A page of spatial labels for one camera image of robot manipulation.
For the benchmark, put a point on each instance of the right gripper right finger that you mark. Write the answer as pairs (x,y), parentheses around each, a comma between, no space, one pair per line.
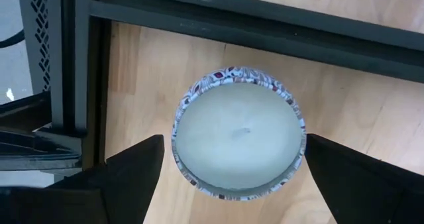
(374,197)

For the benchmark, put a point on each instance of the red leaf candle tin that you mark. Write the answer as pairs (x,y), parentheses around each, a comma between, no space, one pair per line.
(238,134)

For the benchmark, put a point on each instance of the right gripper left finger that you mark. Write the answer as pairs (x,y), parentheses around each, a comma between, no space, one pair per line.
(83,201)

